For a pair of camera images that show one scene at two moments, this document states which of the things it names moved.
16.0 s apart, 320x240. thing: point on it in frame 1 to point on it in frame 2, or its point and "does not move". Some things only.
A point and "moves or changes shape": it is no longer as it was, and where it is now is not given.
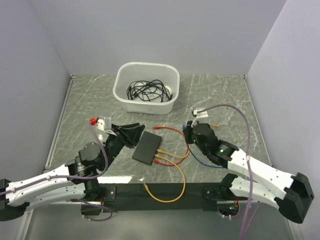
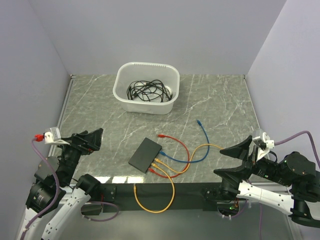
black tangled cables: [152, 90] does not move
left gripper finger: [116, 126] to [70, 138]
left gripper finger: [133, 134] to [92, 140]
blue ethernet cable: [184, 127] to [163, 153]
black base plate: [134, 197] does not move
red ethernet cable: [158, 161] to [152, 171]
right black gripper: [187, 132] to [232, 174]
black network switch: [147, 148] moves or changes shape
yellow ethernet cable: [159, 156] to [155, 166]
